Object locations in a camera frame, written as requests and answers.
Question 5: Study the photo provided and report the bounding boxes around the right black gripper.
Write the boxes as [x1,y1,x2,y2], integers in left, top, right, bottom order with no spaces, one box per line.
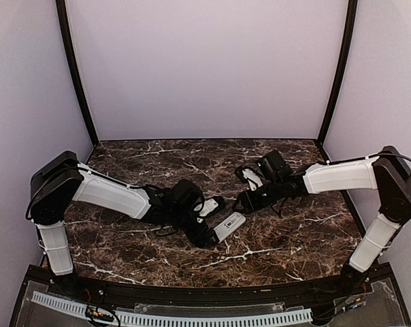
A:
[232,177,284,214]

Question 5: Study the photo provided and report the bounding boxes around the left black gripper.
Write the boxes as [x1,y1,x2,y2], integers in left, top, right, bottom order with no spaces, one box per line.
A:
[168,206,220,248]

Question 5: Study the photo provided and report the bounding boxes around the white remote control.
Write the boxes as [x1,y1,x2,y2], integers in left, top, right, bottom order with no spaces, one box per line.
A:
[214,212,246,243]

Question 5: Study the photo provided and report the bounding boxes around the white battery cover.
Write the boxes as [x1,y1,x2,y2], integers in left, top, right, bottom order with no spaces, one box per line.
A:
[225,218,240,229]

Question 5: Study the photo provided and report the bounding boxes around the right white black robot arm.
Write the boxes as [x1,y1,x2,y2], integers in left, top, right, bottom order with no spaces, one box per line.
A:
[232,146,411,296]

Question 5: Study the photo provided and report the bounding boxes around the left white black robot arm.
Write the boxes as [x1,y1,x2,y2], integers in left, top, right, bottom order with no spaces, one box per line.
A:
[25,151,223,297]

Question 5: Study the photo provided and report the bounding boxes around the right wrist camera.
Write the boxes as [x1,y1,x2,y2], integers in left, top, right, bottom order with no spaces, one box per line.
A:
[235,166,263,191]

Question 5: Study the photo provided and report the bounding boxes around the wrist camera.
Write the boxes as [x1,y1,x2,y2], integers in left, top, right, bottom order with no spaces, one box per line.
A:
[194,196,226,219]
[235,166,263,191]

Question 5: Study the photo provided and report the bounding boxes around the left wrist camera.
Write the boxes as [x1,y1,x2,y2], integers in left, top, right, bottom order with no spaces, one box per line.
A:
[194,196,226,219]

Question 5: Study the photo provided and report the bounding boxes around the white slotted cable duct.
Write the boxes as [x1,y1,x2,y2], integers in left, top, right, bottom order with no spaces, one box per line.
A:
[31,292,312,327]

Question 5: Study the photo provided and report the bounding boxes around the black front rail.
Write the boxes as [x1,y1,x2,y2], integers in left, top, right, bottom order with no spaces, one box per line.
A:
[24,264,392,307]

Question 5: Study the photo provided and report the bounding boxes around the right black frame post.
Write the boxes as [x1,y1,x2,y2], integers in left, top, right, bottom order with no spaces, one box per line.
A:
[316,0,358,146]

